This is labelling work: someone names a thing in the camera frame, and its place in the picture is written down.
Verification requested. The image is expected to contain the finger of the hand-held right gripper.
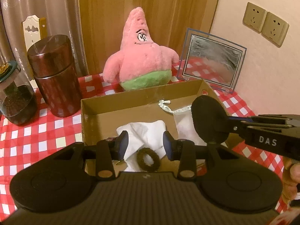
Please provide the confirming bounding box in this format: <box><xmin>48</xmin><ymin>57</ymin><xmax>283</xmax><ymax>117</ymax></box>
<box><xmin>227</xmin><ymin>114</ymin><xmax>300</xmax><ymax>128</ymax></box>
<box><xmin>226</xmin><ymin>120</ymin><xmax>252</xmax><ymax>137</ymax></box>

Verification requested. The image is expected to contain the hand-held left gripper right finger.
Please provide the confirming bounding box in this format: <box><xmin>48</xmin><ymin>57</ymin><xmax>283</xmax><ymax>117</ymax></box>
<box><xmin>163</xmin><ymin>130</ymin><xmax>237</xmax><ymax>181</ymax></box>

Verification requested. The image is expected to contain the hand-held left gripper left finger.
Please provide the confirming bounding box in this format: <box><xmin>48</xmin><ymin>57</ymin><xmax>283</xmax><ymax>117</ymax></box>
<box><xmin>55</xmin><ymin>130</ymin><xmax>129</xmax><ymax>181</ymax></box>

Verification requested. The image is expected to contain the brown scrunchie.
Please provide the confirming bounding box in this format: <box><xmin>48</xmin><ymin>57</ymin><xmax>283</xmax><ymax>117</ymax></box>
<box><xmin>136</xmin><ymin>147</ymin><xmax>160</xmax><ymax>167</ymax></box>

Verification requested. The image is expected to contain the white long cloth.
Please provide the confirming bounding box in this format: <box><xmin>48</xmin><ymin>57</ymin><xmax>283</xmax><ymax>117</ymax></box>
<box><xmin>116</xmin><ymin>120</ymin><xmax>167</xmax><ymax>171</ymax></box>

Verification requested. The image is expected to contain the white mesh drawstring pouch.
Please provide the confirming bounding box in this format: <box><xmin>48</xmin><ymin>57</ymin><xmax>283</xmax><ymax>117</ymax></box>
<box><xmin>158</xmin><ymin>100</ymin><xmax>208</xmax><ymax>147</ymax></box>

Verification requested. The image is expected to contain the black round pad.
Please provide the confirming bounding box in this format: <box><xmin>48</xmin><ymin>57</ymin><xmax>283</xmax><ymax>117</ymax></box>
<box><xmin>191</xmin><ymin>95</ymin><xmax>230</xmax><ymax>145</ymax></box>

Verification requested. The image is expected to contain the cardboard box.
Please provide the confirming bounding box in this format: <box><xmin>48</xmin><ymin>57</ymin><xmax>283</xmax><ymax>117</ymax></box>
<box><xmin>80</xmin><ymin>79</ymin><xmax>245</xmax><ymax>173</ymax></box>

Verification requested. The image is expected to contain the person's right hand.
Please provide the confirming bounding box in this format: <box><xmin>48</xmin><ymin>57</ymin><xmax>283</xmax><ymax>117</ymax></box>
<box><xmin>282</xmin><ymin>157</ymin><xmax>300</xmax><ymax>205</ymax></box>

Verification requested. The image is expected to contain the pink starfish plush toy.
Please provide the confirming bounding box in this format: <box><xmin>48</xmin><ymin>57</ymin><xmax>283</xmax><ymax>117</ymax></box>
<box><xmin>103</xmin><ymin>7</ymin><xmax>180</xmax><ymax>92</ymax></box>

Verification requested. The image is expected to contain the red checked tablecloth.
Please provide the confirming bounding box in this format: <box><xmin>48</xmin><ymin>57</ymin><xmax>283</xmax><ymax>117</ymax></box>
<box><xmin>0</xmin><ymin>58</ymin><xmax>291</xmax><ymax>214</ymax></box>

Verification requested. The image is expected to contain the brown metal canister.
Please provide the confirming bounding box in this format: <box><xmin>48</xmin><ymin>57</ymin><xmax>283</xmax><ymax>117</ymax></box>
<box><xmin>27</xmin><ymin>35</ymin><xmax>83</xmax><ymax>118</ymax></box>

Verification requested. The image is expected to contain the glass jar with dark contents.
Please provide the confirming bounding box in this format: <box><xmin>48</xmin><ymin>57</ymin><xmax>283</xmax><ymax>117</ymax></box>
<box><xmin>0</xmin><ymin>61</ymin><xmax>38</xmax><ymax>126</ymax></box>

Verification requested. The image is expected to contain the wooden wardrobe panel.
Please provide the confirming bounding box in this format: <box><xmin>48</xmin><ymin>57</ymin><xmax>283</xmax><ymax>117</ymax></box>
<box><xmin>78</xmin><ymin>0</ymin><xmax>223</xmax><ymax>75</ymax></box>

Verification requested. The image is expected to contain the beige curtain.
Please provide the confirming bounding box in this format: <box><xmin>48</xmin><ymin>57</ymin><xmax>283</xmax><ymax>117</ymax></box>
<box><xmin>0</xmin><ymin>0</ymin><xmax>89</xmax><ymax>80</ymax></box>

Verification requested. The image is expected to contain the clear picture frame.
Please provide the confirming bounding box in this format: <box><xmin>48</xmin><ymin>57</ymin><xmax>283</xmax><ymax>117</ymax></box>
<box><xmin>176</xmin><ymin>28</ymin><xmax>248</xmax><ymax>95</ymax></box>

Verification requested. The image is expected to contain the beige wall socket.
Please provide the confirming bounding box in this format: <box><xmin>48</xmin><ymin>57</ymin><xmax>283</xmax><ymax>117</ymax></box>
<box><xmin>242</xmin><ymin>2</ymin><xmax>268</xmax><ymax>34</ymax></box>
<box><xmin>261</xmin><ymin>11</ymin><xmax>290</xmax><ymax>48</ymax></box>

